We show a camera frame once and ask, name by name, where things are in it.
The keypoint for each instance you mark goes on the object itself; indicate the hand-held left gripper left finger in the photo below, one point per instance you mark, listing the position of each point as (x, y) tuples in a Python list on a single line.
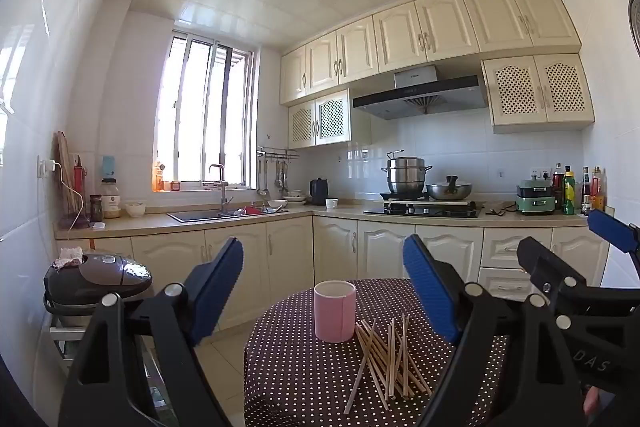
[(220, 287)]

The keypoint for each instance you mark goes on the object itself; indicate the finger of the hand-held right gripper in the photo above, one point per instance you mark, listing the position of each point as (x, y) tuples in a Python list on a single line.
[(545, 264), (612, 231)]

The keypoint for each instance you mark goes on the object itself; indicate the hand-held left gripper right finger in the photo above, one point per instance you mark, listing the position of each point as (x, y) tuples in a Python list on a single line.
[(430, 292)]

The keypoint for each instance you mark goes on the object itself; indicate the pile of wooden chopsticks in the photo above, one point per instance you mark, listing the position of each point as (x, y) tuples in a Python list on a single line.
[(393, 357)]

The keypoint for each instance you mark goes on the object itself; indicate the pink cup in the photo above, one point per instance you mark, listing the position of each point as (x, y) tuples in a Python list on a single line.
[(335, 314)]

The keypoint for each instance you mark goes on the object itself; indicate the person's right hand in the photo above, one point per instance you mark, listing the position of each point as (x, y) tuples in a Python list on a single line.
[(591, 399)]

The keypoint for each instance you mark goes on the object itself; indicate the dark soy sauce bottle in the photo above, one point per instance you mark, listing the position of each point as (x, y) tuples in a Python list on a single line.
[(586, 194)]

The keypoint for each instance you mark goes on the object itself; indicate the yellow red bottle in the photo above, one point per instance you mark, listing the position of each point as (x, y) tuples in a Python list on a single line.
[(596, 187)]

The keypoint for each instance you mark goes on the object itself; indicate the green bottle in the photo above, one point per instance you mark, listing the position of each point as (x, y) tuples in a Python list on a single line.
[(569, 194)]

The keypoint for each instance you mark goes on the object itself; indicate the green electric pot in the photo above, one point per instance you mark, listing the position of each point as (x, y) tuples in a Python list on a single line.
[(535, 202)]

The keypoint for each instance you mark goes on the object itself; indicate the dark bottle red label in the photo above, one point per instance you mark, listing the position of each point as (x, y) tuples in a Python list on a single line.
[(558, 182)]

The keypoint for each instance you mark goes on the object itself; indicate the steel sink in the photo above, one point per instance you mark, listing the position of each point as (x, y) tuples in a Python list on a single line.
[(192, 216)]

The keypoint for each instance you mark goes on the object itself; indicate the cream base cabinets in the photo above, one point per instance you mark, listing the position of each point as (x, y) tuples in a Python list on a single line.
[(290, 247)]

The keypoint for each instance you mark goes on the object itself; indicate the black gas stove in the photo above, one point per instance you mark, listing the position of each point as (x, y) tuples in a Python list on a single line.
[(425, 209)]

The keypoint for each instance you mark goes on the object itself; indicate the red sink item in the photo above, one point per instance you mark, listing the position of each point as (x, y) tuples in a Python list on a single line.
[(252, 210)]

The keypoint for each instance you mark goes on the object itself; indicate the beige kitchen countertop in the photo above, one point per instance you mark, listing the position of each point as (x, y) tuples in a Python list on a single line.
[(150, 223)]

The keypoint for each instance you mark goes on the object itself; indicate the brown polka-dot tablecloth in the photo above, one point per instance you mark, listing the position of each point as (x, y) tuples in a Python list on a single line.
[(290, 357)]

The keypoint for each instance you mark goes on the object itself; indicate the steel faucet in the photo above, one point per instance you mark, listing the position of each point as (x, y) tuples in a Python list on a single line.
[(223, 187)]

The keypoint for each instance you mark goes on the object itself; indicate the shallow white bowl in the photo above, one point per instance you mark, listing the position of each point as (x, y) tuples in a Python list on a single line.
[(277, 204)]

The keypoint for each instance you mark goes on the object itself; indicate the steel wok with lid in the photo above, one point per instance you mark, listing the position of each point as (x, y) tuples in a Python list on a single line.
[(450, 191)]

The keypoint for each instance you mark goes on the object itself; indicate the hanging metal ladle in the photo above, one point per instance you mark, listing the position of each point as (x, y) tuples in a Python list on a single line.
[(262, 187)]

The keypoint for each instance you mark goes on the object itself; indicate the small red jar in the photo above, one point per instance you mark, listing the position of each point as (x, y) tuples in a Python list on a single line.
[(175, 186)]

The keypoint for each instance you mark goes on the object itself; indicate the white ceramic bowl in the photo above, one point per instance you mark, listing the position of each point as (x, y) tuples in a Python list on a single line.
[(135, 209)]

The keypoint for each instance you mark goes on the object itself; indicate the stack of white dishes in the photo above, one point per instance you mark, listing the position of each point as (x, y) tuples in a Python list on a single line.
[(295, 197)]

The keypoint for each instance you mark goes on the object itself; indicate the steel steamer pot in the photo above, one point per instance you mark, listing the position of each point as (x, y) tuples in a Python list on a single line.
[(407, 177)]

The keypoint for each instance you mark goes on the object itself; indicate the dark rice cooker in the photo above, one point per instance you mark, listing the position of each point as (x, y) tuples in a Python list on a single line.
[(100, 277)]

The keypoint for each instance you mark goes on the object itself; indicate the hanging metal spatula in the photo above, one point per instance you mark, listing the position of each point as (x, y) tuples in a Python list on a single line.
[(281, 179)]

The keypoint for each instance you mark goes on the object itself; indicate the orange bottle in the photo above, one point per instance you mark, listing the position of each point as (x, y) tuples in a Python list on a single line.
[(159, 179)]

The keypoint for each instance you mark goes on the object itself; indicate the small white cup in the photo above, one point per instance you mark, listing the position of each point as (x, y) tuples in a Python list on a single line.
[(332, 204)]

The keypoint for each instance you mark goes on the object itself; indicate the black kettle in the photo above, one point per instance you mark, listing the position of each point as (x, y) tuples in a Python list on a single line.
[(318, 192)]

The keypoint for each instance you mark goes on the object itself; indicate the white sponge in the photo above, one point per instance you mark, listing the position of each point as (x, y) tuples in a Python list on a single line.
[(97, 225)]

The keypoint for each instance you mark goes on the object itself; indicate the large clear jar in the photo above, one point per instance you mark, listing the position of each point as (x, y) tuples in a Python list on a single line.
[(111, 202)]

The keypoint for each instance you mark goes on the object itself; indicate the small dark jar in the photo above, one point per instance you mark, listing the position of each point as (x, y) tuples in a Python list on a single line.
[(96, 208)]

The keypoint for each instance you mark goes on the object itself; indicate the pinkish rag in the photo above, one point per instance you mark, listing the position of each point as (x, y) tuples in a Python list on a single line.
[(67, 256)]

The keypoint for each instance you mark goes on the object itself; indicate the large lattice-door cabinet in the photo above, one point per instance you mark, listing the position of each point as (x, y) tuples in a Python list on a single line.
[(540, 92)]

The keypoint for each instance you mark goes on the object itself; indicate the white metal rack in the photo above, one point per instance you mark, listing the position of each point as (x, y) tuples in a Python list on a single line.
[(60, 337)]

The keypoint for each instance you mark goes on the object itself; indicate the kitchen window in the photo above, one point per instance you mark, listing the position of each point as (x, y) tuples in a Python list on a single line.
[(187, 117)]

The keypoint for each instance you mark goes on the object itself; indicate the red utensil holder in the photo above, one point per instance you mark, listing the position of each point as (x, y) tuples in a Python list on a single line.
[(78, 179)]

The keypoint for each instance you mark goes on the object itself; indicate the range hood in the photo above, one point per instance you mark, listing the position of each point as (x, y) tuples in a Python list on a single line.
[(415, 99)]

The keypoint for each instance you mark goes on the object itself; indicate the wooden cutting board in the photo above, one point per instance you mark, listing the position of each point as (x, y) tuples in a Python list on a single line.
[(62, 167)]

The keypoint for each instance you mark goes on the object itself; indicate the small lattice-door cabinet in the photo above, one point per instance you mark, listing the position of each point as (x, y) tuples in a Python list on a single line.
[(330, 117)]

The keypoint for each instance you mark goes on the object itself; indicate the cream upper cabinets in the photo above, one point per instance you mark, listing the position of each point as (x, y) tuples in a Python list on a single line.
[(400, 37)]

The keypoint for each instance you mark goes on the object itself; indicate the double wall socket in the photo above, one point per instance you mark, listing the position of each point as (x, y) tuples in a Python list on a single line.
[(539, 172)]

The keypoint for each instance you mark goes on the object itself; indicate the metal utensil rail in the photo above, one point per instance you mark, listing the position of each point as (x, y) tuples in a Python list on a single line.
[(277, 153)]

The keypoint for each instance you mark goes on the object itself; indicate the blue wall item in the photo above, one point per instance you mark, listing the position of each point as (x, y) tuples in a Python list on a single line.
[(108, 166)]

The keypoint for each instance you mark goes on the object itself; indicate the wall socket with charger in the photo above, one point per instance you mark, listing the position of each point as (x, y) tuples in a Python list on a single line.
[(47, 167)]

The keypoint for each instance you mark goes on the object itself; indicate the wall fan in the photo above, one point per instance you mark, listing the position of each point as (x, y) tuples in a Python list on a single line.
[(636, 22)]

